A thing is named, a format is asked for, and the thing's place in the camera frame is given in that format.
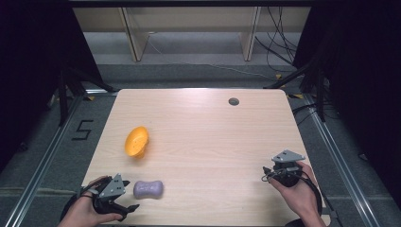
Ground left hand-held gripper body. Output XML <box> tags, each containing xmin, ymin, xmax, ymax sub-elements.
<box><xmin>90</xmin><ymin>172</ymin><xmax>127</xmax><ymax>219</ymax></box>

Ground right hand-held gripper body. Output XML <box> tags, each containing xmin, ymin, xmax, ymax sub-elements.
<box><xmin>270</xmin><ymin>148</ymin><xmax>306</xmax><ymax>188</ymax></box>

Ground purple soap bar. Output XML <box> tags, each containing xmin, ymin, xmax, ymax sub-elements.
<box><xmin>132</xmin><ymin>180</ymin><xmax>165</xmax><ymax>201</ymax></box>

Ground person's right hand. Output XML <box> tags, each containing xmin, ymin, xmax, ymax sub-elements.
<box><xmin>269</xmin><ymin>161</ymin><xmax>328</xmax><ymax>227</ymax></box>

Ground person's left hand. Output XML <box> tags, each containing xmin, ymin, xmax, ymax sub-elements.
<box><xmin>57</xmin><ymin>175</ymin><xmax>125</xmax><ymax>227</ymax></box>

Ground orange plastic soap dish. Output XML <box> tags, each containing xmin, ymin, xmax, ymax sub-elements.
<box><xmin>124</xmin><ymin>125</ymin><xmax>150</xmax><ymax>159</ymax></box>

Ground black metal stand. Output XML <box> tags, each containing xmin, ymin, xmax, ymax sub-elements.
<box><xmin>264</xmin><ymin>55</ymin><xmax>329</xmax><ymax>123</ymax></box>
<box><xmin>57</xmin><ymin>64</ymin><xmax>117</xmax><ymax>128</ymax></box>

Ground dark curtain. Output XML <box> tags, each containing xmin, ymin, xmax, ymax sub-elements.
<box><xmin>292</xmin><ymin>0</ymin><xmax>401</xmax><ymax>202</ymax></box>
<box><xmin>0</xmin><ymin>0</ymin><xmax>103</xmax><ymax>173</ymax></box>

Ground beige wooden shelf unit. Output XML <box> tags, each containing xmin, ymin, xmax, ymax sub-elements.
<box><xmin>72</xmin><ymin>6</ymin><xmax>312</xmax><ymax>62</ymax></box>

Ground aluminium floor rail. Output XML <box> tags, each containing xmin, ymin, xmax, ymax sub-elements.
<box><xmin>301</xmin><ymin>93</ymin><xmax>381</xmax><ymax>227</ymax></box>
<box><xmin>3</xmin><ymin>89</ymin><xmax>120</xmax><ymax>227</ymax></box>

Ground black floor cables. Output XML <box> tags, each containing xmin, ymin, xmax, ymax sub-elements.
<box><xmin>290</xmin><ymin>102</ymin><xmax>340</xmax><ymax>127</ymax></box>

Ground black hanging cables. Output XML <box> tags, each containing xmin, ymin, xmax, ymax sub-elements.
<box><xmin>254</xmin><ymin>6</ymin><xmax>300</xmax><ymax>74</ymax></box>

